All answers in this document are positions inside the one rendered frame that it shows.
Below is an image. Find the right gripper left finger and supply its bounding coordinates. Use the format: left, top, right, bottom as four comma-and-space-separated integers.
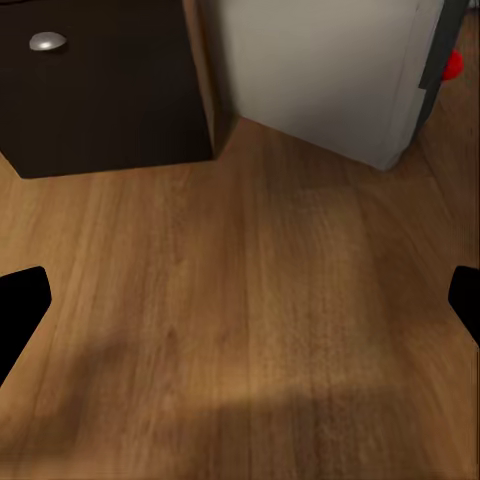
0, 266, 52, 386

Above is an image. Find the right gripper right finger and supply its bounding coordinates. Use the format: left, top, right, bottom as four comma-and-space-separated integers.
448, 265, 480, 347

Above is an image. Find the desktop computer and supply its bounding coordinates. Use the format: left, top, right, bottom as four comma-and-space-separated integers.
204, 0, 469, 171

